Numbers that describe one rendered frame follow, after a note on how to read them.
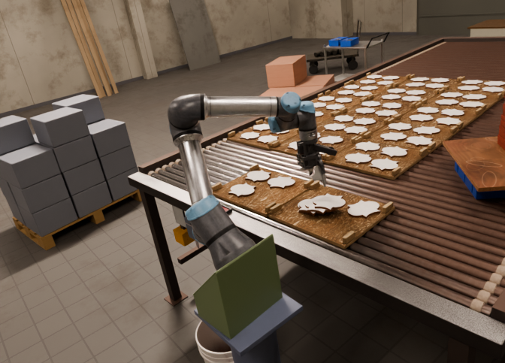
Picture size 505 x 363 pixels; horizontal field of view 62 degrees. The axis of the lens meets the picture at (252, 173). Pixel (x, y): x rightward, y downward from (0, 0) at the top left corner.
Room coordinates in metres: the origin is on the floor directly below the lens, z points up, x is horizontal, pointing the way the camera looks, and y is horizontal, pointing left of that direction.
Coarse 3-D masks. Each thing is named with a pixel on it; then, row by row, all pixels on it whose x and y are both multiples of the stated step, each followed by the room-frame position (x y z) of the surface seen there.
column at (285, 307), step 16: (288, 304) 1.12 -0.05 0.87; (256, 320) 1.07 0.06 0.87; (272, 320) 1.06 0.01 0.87; (288, 320) 1.06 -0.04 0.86; (224, 336) 1.02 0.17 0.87; (240, 336) 1.01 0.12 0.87; (256, 336) 1.00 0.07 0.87; (272, 336) 1.09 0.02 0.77; (240, 352) 0.95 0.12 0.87; (256, 352) 1.05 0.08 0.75; (272, 352) 1.08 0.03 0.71
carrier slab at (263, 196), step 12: (264, 168) 2.13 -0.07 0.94; (240, 180) 2.02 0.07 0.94; (300, 180) 1.91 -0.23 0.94; (216, 192) 1.92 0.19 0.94; (264, 192) 1.84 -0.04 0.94; (276, 192) 1.82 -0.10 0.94; (288, 192) 1.80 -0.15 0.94; (300, 192) 1.78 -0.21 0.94; (240, 204) 1.76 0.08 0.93; (252, 204) 1.74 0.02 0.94; (264, 204) 1.72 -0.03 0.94
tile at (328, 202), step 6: (318, 198) 1.60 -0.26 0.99; (324, 198) 1.59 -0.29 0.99; (330, 198) 1.58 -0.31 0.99; (336, 198) 1.57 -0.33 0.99; (318, 204) 1.54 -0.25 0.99; (324, 204) 1.54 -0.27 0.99; (330, 204) 1.53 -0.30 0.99; (336, 204) 1.52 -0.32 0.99; (342, 204) 1.51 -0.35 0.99; (330, 210) 1.49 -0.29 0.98
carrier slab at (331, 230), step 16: (304, 192) 1.77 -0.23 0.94; (320, 192) 1.75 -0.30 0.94; (336, 192) 1.72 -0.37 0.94; (288, 208) 1.65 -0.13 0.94; (288, 224) 1.53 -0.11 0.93; (304, 224) 1.50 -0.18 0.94; (320, 224) 1.48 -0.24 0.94; (336, 224) 1.46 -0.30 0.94; (352, 224) 1.44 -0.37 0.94; (368, 224) 1.42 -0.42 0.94; (336, 240) 1.35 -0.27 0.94; (352, 240) 1.34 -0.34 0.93
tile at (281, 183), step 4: (268, 180) 1.94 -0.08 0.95; (272, 180) 1.94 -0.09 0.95; (276, 180) 1.93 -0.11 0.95; (280, 180) 1.92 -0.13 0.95; (284, 180) 1.91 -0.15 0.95; (288, 180) 1.91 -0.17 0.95; (292, 180) 1.90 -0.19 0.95; (268, 184) 1.91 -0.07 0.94; (272, 184) 1.89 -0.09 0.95; (276, 184) 1.89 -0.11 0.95; (280, 184) 1.88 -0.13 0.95; (284, 184) 1.87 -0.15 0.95; (288, 184) 1.87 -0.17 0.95; (292, 184) 1.86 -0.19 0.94; (280, 188) 1.86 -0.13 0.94; (284, 188) 1.85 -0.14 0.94
